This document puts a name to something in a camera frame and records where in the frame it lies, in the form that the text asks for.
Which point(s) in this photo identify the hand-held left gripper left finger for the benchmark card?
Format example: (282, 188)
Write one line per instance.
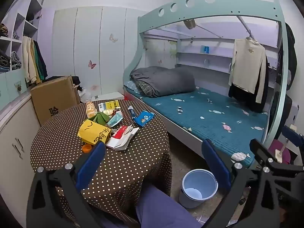
(91, 162)

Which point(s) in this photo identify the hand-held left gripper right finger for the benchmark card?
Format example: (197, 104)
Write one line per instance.
(216, 165)

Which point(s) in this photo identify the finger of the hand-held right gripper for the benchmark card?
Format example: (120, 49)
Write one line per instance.
(293, 136)
(257, 148)

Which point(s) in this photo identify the orange bottle cap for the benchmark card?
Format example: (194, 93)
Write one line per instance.
(87, 148)

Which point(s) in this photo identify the light blue waste bin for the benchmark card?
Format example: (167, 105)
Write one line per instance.
(198, 190)

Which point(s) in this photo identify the yellow paper bag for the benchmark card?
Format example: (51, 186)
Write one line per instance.
(93, 131)

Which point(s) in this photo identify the red white carton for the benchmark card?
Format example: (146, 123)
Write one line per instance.
(121, 131)

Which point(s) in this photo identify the green wrapper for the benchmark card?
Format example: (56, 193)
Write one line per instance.
(99, 117)

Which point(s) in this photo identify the blue face mask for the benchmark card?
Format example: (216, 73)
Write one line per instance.
(115, 120)

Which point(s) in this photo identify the pale yellow packet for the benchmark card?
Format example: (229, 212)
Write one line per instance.
(108, 112)

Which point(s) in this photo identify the white blue tube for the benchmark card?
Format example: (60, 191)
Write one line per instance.
(131, 112)

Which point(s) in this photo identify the blue snack packet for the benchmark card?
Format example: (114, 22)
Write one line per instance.
(143, 118)

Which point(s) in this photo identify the purple cloth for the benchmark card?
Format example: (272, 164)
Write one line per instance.
(275, 147)

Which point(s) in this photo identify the black bag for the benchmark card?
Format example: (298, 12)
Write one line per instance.
(282, 109)

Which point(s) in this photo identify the brown polka dot tablecloth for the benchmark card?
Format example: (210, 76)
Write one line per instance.
(59, 152)

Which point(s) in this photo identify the blue quilted bed pad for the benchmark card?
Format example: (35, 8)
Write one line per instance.
(201, 123)

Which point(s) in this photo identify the orange bread packet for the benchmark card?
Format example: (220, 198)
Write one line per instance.
(91, 109)

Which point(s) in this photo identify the black hanging garment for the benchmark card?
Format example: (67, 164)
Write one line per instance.
(239, 95)

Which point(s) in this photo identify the checked floor mat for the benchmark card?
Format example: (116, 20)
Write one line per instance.
(213, 222)

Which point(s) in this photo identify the yellow white box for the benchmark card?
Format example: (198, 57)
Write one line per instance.
(109, 105)

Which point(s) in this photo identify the white plastic bag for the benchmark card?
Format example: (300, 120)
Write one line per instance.
(85, 95)

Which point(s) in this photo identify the person's leg blue trousers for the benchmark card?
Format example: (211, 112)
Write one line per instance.
(163, 209)

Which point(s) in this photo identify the cardboard box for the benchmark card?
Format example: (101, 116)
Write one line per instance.
(54, 95)

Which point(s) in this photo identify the white low cabinet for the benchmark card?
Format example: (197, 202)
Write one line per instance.
(16, 142)

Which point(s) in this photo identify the black cloth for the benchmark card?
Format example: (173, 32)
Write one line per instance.
(76, 81)

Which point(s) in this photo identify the black coat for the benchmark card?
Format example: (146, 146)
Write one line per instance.
(291, 52)

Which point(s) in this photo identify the cream sweater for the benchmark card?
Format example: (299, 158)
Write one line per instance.
(247, 64)

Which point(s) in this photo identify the striped blue pillow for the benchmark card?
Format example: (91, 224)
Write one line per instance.
(131, 85)

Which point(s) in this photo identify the checked grey pillow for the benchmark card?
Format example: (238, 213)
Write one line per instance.
(144, 87)

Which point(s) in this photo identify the grey duvet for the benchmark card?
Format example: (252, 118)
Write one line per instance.
(166, 80)

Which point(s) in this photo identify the green hanging garment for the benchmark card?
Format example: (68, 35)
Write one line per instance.
(39, 64)

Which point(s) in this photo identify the small blue box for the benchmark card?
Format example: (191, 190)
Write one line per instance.
(205, 49)

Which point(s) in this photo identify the black hanging jacket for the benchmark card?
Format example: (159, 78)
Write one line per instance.
(42, 57)

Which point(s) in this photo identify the cream hanging jacket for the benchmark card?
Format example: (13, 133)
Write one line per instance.
(28, 59)

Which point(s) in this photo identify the white wardrobe doors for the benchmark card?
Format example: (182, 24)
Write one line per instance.
(87, 40)

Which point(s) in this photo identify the folded grey jeans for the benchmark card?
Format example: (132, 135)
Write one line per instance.
(16, 60)

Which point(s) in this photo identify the folded patterned clothes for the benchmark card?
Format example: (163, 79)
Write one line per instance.
(4, 60)

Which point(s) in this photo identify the brown pouch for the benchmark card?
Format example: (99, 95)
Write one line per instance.
(190, 24)

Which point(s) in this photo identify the white open shelf unit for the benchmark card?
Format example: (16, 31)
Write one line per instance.
(30, 11)

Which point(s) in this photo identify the pale butterfly wall sticker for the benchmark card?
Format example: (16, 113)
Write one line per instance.
(94, 87)

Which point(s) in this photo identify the pink butterfly wall sticker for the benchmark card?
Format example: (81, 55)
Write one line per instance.
(92, 64)

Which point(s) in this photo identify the white wall shelf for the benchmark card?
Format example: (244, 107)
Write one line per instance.
(201, 58)

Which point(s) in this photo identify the beige butterfly wall sticker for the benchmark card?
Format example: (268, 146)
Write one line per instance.
(113, 38)

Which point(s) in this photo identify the teal bunk bed frame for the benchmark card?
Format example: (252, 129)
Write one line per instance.
(152, 16)

